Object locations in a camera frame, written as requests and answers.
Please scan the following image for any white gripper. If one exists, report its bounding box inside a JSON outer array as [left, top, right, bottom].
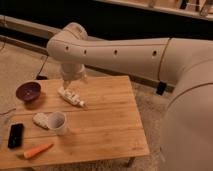
[[61, 63, 86, 89]]

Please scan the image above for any white sponge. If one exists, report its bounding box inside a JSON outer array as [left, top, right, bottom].
[[32, 113, 48, 129]]

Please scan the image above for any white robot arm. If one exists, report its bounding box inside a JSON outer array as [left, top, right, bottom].
[[47, 23, 213, 171]]

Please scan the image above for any purple ceramic bowl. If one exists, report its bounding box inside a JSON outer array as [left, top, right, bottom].
[[16, 82, 41, 102]]

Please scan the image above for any white tube bottle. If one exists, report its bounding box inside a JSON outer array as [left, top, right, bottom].
[[58, 87, 85, 107]]

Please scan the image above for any white mug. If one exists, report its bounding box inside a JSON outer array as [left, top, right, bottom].
[[47, 112, 67, 136]]

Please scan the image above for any wooden table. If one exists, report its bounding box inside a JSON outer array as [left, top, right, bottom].
[[0, 76, 149, 169]]

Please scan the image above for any black smartphone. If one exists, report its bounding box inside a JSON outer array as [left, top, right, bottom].
[[8, 123, 24, 149]]

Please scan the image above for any orange carrot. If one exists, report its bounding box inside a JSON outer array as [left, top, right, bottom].
[[23, 143, 53, 159]]

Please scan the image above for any long metal rail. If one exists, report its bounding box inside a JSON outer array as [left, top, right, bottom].
[[0, 15, 175, 86]]

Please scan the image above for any black rail bracket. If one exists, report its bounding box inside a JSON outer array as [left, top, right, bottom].
[[156, 82, 167, 95]]

